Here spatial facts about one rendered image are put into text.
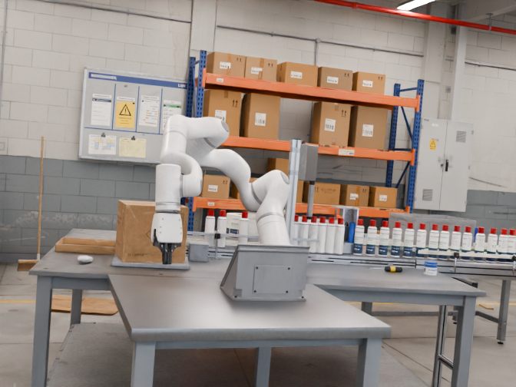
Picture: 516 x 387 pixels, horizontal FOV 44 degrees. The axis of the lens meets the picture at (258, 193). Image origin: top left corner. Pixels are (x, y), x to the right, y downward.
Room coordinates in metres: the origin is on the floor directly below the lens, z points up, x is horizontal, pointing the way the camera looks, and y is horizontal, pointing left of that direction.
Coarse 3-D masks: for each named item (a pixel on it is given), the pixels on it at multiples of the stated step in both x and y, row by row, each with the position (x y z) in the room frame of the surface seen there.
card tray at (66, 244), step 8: (64, 240) 3.43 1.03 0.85; (72, 240) 3.43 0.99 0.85; (80, 240) 3.44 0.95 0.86; (88, 240) 3.45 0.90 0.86; (96, 240) 3.45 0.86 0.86; (104, 240) 3.46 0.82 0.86; (112, 240) 3.47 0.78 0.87; (56, 248) 3.17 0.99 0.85; (64, 248) 3.18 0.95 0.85; (72, 248) 3.19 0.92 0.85; (80, 248) 3.19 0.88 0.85; (88, 248) 3.20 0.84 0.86; (96, 248) 3.21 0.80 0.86; (104, 248) 3.21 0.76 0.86; (112, 248) 3.22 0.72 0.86
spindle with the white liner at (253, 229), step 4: (248, 212) 3.73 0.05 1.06; (252, 212) 3.72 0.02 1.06; (248, 216) 3.73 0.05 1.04; (252, 216) 3.72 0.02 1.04; (252, 220) 3.71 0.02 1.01; (252, 224) 3.71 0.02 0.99; (252, 228) 3.71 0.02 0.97; (256, 228) 3.72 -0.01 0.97; (248, 232) 3.72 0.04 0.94; (252, 232) 3.71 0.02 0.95; (256, 232) 3.72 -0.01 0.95; (248, 240) 3.72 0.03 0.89; (252, 240) 3.72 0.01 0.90; (256, 240) 3.73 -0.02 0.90
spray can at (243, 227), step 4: (244, 212) 3.45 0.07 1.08; (244, 216) 3.45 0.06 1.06; (240, 220) 3.45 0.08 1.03; (244, 220) 3.44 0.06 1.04; (248, 220) 3.45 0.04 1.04; (240, 224) 3.45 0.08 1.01; (244, 224) 3.44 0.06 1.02; (248, 224) 3.46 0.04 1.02; (240, 228) 3.45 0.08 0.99; (244, 228) 3.44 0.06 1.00; (248, 228) 3.46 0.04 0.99; (240, 232) 3.45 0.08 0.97; (244, 232) 3.44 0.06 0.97; (240, 240) 3.44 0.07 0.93; (244, 240) 3.44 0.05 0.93
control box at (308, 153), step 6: (300, 144) 3.35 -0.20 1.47; (306, 144) 3.33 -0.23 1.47; (300, 150) 3.34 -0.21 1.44; (306, 150) 3.33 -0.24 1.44; (312, 150) 3.39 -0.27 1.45; (300, 156) 3.34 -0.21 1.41; (306, 156) 3.33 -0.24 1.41; (312, 156) 3.40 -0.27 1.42; (300, 162) 3.34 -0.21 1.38; (306, 162) 3.34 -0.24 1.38; (312, 162) 3.41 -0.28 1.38; (300, 168) 3.34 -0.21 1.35; (306, 168) 3.34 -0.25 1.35; (312, 168) 3.41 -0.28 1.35; (300, 174) 3.34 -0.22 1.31; (306, 174) 3.35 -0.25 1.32; (312, 174) 3.42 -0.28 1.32
